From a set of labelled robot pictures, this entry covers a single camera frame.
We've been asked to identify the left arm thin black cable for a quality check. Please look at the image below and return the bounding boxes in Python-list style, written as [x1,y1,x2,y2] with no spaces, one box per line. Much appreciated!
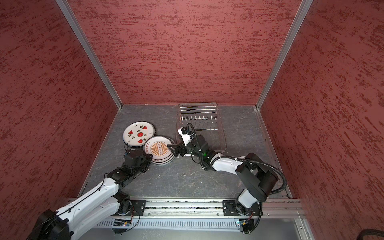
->
[28,143,130,238]

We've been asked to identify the black hose bottom right corner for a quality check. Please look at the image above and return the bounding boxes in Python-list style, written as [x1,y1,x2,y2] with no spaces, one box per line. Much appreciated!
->
[356,228,384,240]

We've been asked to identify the orange sunburst white plate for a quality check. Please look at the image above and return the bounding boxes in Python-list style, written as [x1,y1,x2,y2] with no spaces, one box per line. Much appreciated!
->
[152,151,175,166]

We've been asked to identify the right aluminium corner post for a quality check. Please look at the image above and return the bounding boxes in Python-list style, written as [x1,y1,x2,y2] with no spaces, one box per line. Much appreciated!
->
[256,0,313,111]

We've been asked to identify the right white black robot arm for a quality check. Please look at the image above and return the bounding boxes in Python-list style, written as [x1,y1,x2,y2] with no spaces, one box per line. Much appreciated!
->
[167,135,279,216]

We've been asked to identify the aluminium corner post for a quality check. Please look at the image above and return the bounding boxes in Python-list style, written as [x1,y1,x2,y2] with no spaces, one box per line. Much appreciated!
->
[56,0,124,111]
[256,0,313,111]

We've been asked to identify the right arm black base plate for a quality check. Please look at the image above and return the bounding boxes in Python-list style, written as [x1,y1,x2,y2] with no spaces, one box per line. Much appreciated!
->
[222,200,263,217]

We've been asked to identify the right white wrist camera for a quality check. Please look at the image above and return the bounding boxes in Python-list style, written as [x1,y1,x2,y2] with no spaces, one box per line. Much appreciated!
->
[178,127,193,146]

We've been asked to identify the steel wire dish rack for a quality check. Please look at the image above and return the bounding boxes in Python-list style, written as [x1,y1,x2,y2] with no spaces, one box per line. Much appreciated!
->
[176,103,227,153]

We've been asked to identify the left small circuit board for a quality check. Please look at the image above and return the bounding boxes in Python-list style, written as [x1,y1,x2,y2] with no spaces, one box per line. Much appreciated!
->
[113,219,132,227]

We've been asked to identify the white perforated cable tray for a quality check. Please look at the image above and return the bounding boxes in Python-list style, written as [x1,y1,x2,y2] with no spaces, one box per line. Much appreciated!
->
[94,218,243,232]

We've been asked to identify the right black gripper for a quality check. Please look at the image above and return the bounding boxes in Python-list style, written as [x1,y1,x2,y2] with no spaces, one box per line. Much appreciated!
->
[167,135,204,159]

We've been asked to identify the watermelon plate blue rim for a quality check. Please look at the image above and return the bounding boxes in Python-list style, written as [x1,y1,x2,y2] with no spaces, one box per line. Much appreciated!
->
[123,121,156,148]

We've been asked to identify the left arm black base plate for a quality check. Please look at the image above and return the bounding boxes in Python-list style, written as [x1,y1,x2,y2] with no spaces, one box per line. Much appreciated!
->
[117,200,147,216]

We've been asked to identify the small circuit board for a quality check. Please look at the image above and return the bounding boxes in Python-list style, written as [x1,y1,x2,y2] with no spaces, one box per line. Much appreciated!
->
[113,219,132,227]
[237,219,255,233]

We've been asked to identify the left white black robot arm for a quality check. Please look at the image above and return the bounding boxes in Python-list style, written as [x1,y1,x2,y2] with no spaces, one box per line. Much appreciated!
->
[28,150,153,240]

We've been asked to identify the right small circuit board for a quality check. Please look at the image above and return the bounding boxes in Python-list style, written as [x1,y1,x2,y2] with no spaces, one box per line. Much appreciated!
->
[237,219,255,233]

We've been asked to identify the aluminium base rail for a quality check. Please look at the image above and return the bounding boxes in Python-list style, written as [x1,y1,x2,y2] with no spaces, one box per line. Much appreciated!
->
[132,198,306,219]

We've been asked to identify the left aluminium corner post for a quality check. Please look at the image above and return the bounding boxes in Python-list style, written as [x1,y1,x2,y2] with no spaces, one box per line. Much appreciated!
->
[56,0,124,111]

